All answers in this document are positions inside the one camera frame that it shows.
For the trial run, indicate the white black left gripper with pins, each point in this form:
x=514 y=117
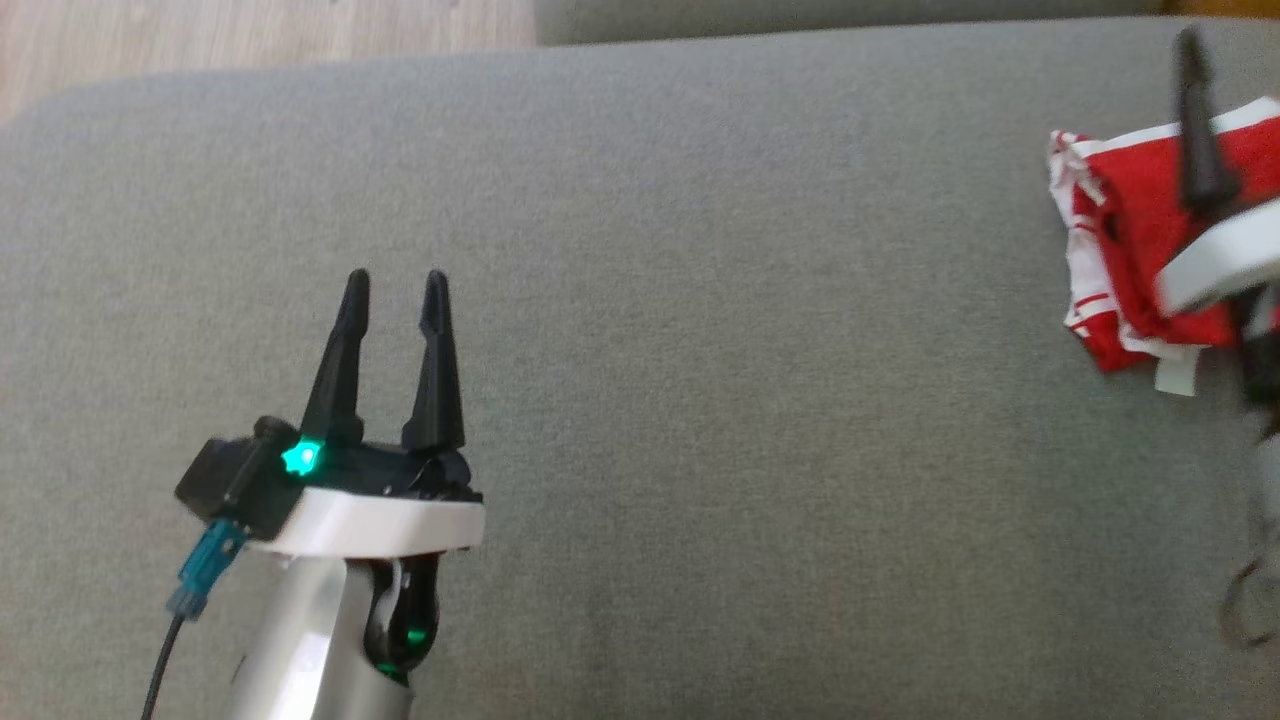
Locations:
x=380 y=520

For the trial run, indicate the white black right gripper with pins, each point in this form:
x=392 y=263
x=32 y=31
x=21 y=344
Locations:
x=1230 y=255

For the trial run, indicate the red white jersey shirt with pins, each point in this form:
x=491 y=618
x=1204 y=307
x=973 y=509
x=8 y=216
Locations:
x=1130 y=220

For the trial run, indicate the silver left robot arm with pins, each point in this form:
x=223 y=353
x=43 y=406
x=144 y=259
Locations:
x=290 y=640

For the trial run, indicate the large yellow sofa back cushion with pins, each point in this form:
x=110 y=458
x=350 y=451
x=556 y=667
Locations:
x=1230 y=5

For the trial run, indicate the grey and yellow sofa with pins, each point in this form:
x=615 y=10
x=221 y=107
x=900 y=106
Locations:
x=700 y=400

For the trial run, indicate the grey sofa seat cushion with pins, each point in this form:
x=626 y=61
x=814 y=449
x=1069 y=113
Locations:
x=850 y=15

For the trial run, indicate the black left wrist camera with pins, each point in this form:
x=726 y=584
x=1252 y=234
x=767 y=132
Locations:
x=235 y=480

